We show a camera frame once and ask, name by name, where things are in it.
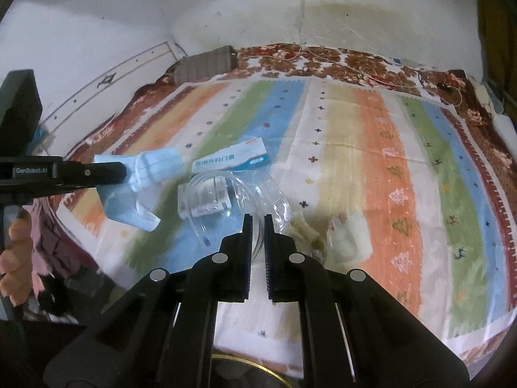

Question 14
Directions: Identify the blue face mask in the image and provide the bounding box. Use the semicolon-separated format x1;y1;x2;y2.
93;148;187;233

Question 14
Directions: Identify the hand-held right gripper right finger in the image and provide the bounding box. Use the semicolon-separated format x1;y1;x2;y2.
263;215;471;388

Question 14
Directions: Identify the person's left hand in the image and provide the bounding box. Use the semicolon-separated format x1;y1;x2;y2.
0;213;34;308

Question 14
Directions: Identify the pink dark clothes pile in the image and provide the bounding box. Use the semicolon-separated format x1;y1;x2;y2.
31;200;103;318

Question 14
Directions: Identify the grey striped pillow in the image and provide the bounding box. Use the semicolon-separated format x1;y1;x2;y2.
174;45;237;86

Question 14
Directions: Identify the striped colourful cloth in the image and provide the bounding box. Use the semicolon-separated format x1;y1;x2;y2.
57;77;512;369

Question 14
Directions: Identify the mustard hanging garment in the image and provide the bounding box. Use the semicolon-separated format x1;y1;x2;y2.
478;0;517;86

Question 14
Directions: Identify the brown floral blanket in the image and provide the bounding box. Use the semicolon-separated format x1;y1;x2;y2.
60;42;517;372

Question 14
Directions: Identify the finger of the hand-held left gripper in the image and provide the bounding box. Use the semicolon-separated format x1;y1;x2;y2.
60;161;128;190

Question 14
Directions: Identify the long blue white box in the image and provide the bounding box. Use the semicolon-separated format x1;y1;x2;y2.
191;137;271;175

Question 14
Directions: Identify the dark bin with gold rim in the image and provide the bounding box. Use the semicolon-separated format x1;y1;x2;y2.
210;353;292;388

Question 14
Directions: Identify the white power cable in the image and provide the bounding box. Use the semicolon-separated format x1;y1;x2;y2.
298;0;309;48

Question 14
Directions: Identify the white folded cloth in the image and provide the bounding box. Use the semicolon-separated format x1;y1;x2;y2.
477;81;517;164

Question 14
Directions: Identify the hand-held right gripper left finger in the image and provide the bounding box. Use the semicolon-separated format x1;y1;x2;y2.
44;214;254;388

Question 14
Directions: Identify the clear plastic bag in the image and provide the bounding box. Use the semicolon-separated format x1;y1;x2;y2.
185;170;294;264

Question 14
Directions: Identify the yellowish food wrapper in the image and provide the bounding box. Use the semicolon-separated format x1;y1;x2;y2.
288;212;328;264

